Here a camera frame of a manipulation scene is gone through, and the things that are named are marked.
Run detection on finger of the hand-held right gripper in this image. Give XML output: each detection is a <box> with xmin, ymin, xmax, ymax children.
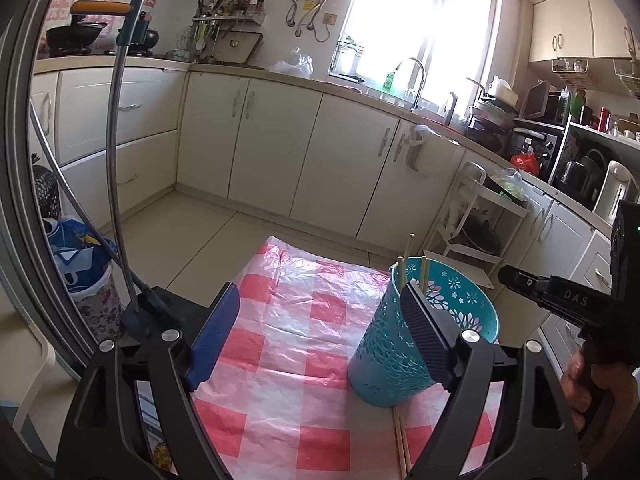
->
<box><xmin>497</xmin><ymin>265</ymin><xmax>552</xmax><ymax>307</ymax></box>

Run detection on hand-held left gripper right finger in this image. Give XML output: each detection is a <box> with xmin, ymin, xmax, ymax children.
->
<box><xmin>401</xmin><ymin>280</ymin><xmax>586</xmax><ymax>480</ymax></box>

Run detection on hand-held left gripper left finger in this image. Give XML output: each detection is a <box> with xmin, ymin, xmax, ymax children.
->
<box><xmin>55</xmin><ymin>282</ymin><xmax>242</xmax><ymax>480</ymax></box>

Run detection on teal perforated plastic basket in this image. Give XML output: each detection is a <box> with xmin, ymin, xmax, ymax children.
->
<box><xmin>347</xmin><ymin>256</ymin><xmax>501</xmax><ymax>408</ymax></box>

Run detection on person's right hand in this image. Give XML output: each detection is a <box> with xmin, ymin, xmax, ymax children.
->
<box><xmin>559</xmin><ymin>349</ymin><xmax>601</xmax><ymax>435</ymax></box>

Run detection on white electric kettle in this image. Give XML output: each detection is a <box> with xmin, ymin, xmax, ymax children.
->
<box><xmin>592</xmin><ymin>160</ymin><xmax>638</xmax><ymax>223</ymax></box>

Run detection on red white checked tablecloth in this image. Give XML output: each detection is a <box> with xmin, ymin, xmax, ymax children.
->
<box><xmin>190</xmin><ymin>242</ymin><xmax>506</xmax><ymax>480</ymax></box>

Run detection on black kettle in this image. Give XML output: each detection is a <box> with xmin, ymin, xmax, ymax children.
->
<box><xmin>555</xmin><ymin>157</ymin><xmax>601</xmax><ymax>206</ymax></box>

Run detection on white storage rack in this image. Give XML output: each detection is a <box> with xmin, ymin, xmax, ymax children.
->
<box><xmin>432</xmin><ymin>162</ymin><xmax>531</xmax><ymax>291</ymax></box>

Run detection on red plastic bag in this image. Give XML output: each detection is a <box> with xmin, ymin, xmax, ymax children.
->
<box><xmin>510</xmin><ymin>152</ymin><xmax>541</xmax><ymax>177</ymax></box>

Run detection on floral patterned bin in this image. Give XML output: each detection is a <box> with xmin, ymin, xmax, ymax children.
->
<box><xmin>75</xmin><ymin>265</ymin><xmax>126</xmax><ymax>333</ymax></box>

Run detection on black toaster oven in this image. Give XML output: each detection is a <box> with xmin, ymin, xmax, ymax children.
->
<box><xmin>510</xmin><ymin>120</ymin><xmax>571</xmax><ymax>183</ymax></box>

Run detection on blue white plastic bag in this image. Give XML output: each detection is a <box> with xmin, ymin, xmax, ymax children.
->
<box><xmin>42</xmin><ymin>215</ymin><xmax>121</xmax><ymax>301</ymax></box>

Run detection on white hanging bin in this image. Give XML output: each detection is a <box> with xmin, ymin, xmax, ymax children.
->
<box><xmin>405</xmin><ymin>125</ymin><xmax>461</xmax><ymax>176</ymax></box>

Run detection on dish rack with dishes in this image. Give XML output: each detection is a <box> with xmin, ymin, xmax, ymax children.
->
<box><xmin>465</xmin><ymin>77</ymin><xmax>521</xmax><ymax>156</ymax></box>

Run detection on cream double-door base cabinets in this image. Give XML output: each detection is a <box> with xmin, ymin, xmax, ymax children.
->
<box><xmin>177</xmin><ymin>72</ymin><xmax>473</xmax><ymax>256</ymax></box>

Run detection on gooseneck clamp holder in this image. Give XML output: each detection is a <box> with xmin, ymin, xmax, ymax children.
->
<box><xmin>111</xmin><ymin>0</ymin><xmax>221</xmax><ymax>346</ymax></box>

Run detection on grey metal rod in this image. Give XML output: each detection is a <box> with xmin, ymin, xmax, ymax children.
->
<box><xmin>29</xmin><ymin>102</ymin><xmax>138</xmax><ymax>283</ymax></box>

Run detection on black mesh strainer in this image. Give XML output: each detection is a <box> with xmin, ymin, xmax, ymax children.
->
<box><xmin>31</xmin><ymin>152</ymin><xmax>62</xmax><ymax>221</ymax></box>

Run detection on cream drawer cabinet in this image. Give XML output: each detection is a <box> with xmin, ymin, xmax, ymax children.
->
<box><xmin>30</xmin><ymin>67</ymin><xmax>188</xmax><ymax>231</ymax></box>

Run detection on chrome kitchen faucet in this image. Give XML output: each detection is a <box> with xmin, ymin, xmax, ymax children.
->
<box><xmin>392</xmin><ymin>57</ymin><xmax>427</xmax><ymax>111</ymax></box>

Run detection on kitchen window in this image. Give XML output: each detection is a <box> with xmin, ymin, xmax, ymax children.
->
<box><xmin>327</xmin><ymin>0</ymin><xmax>501</xmax><ymax>111</ymax></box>

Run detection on cutting board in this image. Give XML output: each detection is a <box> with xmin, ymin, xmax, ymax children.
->
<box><xmin>212</xmin><ymin>31</ymin><xmax>264</xmax><ymax>63</ymax></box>

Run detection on black cooking pot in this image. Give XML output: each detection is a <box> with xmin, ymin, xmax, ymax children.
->
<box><xmin>127</xmin><ymin>27</ymin><xmax>161</xmax><ymax>57</ymax></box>

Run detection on hanging wire basket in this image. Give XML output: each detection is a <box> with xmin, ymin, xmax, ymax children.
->
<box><xmin>612</xmin><ymin>57</ymin><xmax>640</xmax><ymax>98</ymax></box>
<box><xmin>552</xmin><ymin>57</ymin><xmax>601</xmax><ymax>88</ymax></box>

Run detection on cream wall cabinet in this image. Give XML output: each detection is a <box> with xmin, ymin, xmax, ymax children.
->
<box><xmin>527</xmin><ymin>0</ymin><xmax>640</xmax><ymax>66</ymax></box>

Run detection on wall utensil rack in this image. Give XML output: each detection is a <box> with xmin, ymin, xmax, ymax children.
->
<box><xmin>177</xmin><ymin>0</ymin><xmax>266</xmax><ymax>66</ymax></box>

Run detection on black wok with wooden handle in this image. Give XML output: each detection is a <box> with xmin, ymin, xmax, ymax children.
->
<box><xmin>46</xmin><ymin>1</ymin><xmax>132</xmax><ymax>57</ymax></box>

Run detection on water heater hoses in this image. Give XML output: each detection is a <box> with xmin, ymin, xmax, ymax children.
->
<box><xmin>285</xmin><ymin>0</ymin><xmax>333</xmax><ymax>43</ymax></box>

